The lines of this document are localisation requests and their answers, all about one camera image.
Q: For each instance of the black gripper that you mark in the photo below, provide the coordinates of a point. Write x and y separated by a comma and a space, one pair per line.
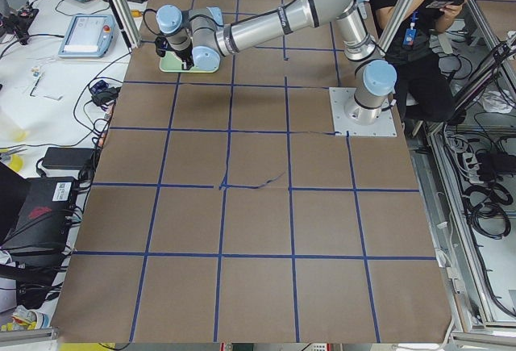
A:
182, 54

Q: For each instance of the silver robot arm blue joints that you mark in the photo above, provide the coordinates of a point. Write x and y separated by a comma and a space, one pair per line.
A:
375, 77

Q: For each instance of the light green tray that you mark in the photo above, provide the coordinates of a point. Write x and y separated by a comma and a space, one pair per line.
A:
206, 63

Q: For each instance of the teach pendant near table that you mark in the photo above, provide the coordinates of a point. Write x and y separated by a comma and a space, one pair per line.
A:
87, 36

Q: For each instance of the black power adapter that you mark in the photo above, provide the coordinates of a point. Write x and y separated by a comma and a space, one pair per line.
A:
67, 158

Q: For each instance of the black computer case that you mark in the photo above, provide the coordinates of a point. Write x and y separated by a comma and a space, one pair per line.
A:
45, 218

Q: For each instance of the blue id badge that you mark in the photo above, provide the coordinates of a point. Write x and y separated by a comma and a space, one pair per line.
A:
410, 36

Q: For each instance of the person in black clothes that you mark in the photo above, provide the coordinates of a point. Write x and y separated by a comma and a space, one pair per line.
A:
421, 91

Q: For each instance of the black smartphone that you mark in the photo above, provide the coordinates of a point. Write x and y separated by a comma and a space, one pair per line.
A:
437, 4

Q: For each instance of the aluminium frame post left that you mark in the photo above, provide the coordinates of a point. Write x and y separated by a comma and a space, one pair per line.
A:
126, 23

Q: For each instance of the aluminium frame post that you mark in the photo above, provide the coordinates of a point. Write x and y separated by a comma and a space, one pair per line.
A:
390, 19
126, 23

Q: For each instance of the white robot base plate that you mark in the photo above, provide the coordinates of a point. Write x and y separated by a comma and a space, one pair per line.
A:
351, 119

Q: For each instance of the aluminium frame post right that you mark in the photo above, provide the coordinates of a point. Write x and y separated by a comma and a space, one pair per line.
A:
390, 19

